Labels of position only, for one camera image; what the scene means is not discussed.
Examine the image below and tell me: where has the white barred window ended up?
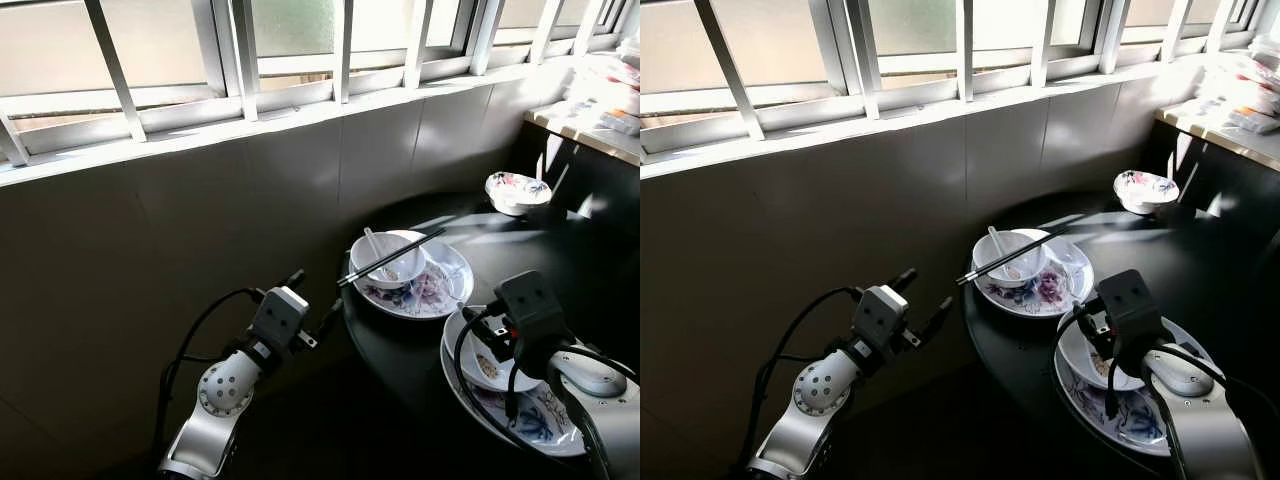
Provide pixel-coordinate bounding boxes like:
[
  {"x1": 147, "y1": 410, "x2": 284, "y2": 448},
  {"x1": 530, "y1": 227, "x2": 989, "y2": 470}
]
[
  {"x1": 0, "y1": 0, "x2": 641, "y2": 166},
  {"x1": 640, "y1": 0, "x2": 1280, "y2": 181}
]

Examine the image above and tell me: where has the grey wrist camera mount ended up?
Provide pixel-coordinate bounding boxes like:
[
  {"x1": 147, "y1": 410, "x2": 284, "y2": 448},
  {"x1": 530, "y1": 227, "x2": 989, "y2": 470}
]
[
  {"x1": 494, "y1": 271, "x2": 573, "y2": 351},
  {"x1": 249, "y1": 286, "x2": 310, "y2": 349},
  {"x1": 1097, "y1": 269, "x2": 1166, "y2": 346},
  {"x1": 855, "y1": 285, "x2": 911, "y2": 351}
]

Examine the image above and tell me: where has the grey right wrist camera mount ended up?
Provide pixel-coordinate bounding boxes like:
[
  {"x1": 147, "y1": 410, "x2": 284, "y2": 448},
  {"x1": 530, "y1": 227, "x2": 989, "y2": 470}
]
[
  {"x1": 494, "y1": 271, "x2": 573, "y2": 351},
  {"x1": 1097, "y1": 269, "x2": 1166, "y2": 346}
]

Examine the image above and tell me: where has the white plastic package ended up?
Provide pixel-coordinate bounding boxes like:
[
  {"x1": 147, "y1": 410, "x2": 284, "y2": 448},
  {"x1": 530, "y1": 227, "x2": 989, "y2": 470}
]
[
  {"x1": 555, "y1": 40, "x2": 641, "y2": 136},
  {"x1": 1195, "y1": 40, "x2": 1280, "y2": 136}
]

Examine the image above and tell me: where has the white ceramic spoon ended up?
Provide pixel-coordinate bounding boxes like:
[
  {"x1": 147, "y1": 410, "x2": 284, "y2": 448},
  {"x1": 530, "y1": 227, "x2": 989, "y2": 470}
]
[
  {"x1": 362, "y1": 227, "x2": 403, "y2": 281},
  {"x1": 987, "y1": 226, "x2": 1023, "y2": 281}
]

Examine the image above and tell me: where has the dark round table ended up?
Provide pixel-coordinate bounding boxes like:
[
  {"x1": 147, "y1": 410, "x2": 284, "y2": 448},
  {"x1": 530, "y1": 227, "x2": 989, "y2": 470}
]
[
  {"x1": 962, "y1": 190, "x2": 1280, "y2": 471},
  {"x1": 340, "y1": 190, "x2": 641, "y2": 471}
]

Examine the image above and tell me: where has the dark cabinet beige top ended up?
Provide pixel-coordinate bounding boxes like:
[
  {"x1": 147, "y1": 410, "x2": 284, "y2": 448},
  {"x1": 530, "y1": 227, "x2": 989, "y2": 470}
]
[
  {"x1": 524, "y1": 100, "x2": 641, "y2": 246},
  {"x1": 1155, "y1": 100, "x2": 1280, "y2": 251}
]

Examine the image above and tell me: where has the small floral bowl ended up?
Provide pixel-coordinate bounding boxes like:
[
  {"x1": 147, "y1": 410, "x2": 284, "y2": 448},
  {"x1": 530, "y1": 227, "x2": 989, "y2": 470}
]
[
  {"x1": 486, "y1": 171, "x2": 553, "y2": 217},
  {"x1": 1114, "y1": 169, "x2": 1180, "y2": 215}
]

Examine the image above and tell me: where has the white floral plate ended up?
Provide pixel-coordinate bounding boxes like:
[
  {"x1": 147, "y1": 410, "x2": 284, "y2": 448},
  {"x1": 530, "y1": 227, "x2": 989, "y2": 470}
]
[
  {"x1": 1053, "y1": 318, "x2": 1216, "y2": 458},
  {"x1": 354, "y1": 232, "x2": 476, "y2": 320},
  {"x1": 440, "y1": 304, "x2": 593, "y2": 458},
  {"x1": 975, "y1": 233, "x2": 1095, "y2": 319}
]

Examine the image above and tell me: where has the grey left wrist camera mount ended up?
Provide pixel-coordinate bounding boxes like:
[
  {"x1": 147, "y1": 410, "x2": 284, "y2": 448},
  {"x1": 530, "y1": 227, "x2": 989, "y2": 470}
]
[
  {"x1": 855, "y1": 285, "x2": 911, "y2": 351},
  {"x1": 249, "y1": 286, "x2": 310, "y2": 349}
]

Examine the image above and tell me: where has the white ceramic bowl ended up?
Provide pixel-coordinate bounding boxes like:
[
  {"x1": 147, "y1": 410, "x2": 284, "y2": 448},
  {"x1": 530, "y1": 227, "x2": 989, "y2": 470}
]
[
  {"x1": 973, "y1": 229, "x2": 1049, "y2": 289},
  {"x1": 457, "y1": 316, "x2": 547, "y2": 394},
  {"x1": 1058, "y1": 318, "x2": 1151, "y2": 393},
  {"x1": 349, "y1": 229, "x2": 428, "y2": 290}
]

